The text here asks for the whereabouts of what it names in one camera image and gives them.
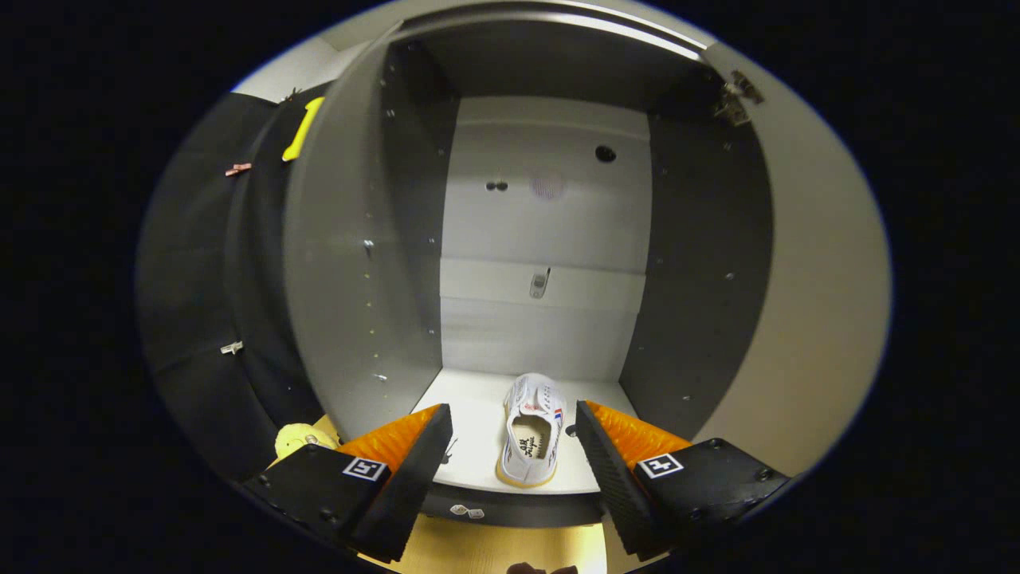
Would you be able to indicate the silver cloth clip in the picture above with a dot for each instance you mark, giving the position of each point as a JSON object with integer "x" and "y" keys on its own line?
{"x": 232, "y": 347}

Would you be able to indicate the black backdrop cloth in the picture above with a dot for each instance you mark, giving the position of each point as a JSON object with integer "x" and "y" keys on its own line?
{"x": 199, "y": 279}

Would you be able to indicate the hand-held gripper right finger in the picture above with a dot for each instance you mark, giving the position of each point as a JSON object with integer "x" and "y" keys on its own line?
{"x": 613, "y": 478}

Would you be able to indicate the grey shoe cabinet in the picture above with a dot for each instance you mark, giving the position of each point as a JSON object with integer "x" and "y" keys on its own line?
{"x": 542, "y": 223}

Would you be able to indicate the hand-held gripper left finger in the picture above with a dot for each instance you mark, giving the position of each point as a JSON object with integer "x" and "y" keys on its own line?
{"x": 410, "y": 486}

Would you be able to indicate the yellow pineapple plush toy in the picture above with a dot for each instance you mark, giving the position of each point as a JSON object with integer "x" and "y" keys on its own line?
{"x": 299, "y": 437}

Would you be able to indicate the white cabinet shelf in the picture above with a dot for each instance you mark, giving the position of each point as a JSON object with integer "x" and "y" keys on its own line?
{"x": 470, "y": 430}

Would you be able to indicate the white canvas shoe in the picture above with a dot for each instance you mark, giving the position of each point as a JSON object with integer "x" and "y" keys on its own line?
{"x": 535, "y": 395}

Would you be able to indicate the metal door hinge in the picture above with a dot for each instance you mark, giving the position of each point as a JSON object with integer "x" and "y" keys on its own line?
{"x": 737, "y": 96}

